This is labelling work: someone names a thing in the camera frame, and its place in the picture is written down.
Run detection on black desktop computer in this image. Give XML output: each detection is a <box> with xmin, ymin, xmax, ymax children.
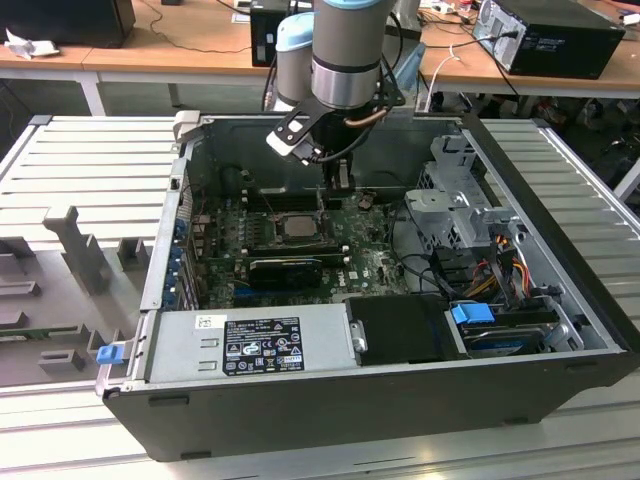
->
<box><xmin>472</xmin><ymin>0</ymin><xmax>627</xmax><ymax>80</ymax></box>

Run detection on crumpled white paper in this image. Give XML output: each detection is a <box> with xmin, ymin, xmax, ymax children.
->
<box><xmin>3</xmin><ymin>27</ymin><xmax>62</xmax><ymax>61</ymax></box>

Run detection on green RAM stick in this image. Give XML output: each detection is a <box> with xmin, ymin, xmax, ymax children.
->
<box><xmin>0</xmin><ymin>325</ymin><xmax>81</xmax><ymax>341</ymax></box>

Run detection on hard disk drive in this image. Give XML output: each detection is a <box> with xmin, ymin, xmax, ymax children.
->
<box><xmin>459</xmin><ymin>322</ymin><xmax>547</xmax><ymax>359</ymax></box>

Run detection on black plastic shroud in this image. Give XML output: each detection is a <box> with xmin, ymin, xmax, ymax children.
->
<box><xmin>344</xmin><ymin>293</ymin><xmax>471</xmax><ymax>366</ymax></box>

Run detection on black looped cable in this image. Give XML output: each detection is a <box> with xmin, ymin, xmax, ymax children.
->
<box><xmin>388</xmin><ymin>197</ymin><xmax>454</xmax><ymax>301</ymax></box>

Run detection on black open PC case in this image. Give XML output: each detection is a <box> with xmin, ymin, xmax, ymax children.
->
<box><xmin>94</xmin><ymin>110</ymin><xmax>640</xmax><ymax>464</ymax></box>

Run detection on small black upright box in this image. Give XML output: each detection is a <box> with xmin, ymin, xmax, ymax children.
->
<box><xmin>250</xmin><ymin>0</ymin><xmax>301</xmax><ymax>69</ymax></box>

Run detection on metal socket cover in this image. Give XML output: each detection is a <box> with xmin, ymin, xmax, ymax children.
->
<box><xmin>318</xmin><ymin>199</ymin><xmax>335</xmax><ymax>242</ymax></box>

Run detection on black RAM slot bank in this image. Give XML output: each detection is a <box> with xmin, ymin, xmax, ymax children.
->
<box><xmin>247</xmin><ymin>237</ymin><xmax>351</xmax><ymax>266</ymax></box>
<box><xmin>244</xmin><ymin>185</ymin><xmax>321</xmax><ymax>212</ymax></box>

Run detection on wooden desk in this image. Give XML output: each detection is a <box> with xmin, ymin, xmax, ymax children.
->
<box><xmin>0</xmin><ymin>0</ymin><xmax>640</xmax><ymax>99</ymax></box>

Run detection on blue disk carrier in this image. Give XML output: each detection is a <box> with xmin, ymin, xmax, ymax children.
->
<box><xmin>449</xmin><ymin>302</ymin><xmax>496</xmax><ymax>332</ymax></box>

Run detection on silver CPU plate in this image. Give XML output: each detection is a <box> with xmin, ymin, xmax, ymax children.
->
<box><xmin>283</xmin><ymin>214</ymin><xmax>322</xmax><ymax>237</ymax></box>

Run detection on yellow red wire bundle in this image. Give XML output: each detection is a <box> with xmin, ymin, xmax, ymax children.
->
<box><xmin>464</xmin><ymin>238</ymin><xmax>532</xmax><ymax>301</ymax></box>

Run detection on grey power supply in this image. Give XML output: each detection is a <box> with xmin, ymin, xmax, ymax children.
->
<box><xmin>144</xmin><ymin>303</ymin><xmax>359</xmax><ymax>384</ymax></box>

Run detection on green motherboard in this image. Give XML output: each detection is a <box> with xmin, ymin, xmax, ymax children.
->
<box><xmin>192</xmin><ymin>192</ymin><xmax>417</xmax><ymax>309</ymax></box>

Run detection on blue card retention clips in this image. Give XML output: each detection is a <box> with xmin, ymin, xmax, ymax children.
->
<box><xmin>166</xmin><ymin>218</ymin><xmax>190</xmax><ymax>307</ymax></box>

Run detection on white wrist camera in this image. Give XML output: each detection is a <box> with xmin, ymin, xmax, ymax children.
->
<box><xmin>265</xmin><ymin>127</ymin><xmax>314</xmax><ymax>164</ymax></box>

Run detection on silver drive cage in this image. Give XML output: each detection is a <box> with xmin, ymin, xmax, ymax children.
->
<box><xmin>403</xmin><ymin>133</ymin><xmax>531</xmax><ymax>251</ymax></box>

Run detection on grey parts rack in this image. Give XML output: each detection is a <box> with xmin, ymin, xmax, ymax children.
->
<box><xmin>0</xmin><ymin>204</ymin><xmax>156</xmax><ymax>389</ymax></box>

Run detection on large black box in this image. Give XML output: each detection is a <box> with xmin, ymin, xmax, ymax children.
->
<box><xmin>0</xmin><ymin>0</ymin><xmax>137</xmax><ymax>50</ymax></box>

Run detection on CPU socket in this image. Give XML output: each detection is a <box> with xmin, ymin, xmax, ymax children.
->
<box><xmin>271</xmin><ymin>211</ymin><xmax>335</xmax><ymax>245</ymax></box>

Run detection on pale blue teach pendant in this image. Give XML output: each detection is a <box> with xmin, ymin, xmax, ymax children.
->
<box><xmin>392</xmin><ymin>42</ymin><xmax>427</xmax><ymax>94</ymax></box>

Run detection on white cable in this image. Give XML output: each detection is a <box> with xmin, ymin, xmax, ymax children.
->
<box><xmin>424</xmin><ymin>45</ymin><xmax>464</xmax><ymax>112</ymax></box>

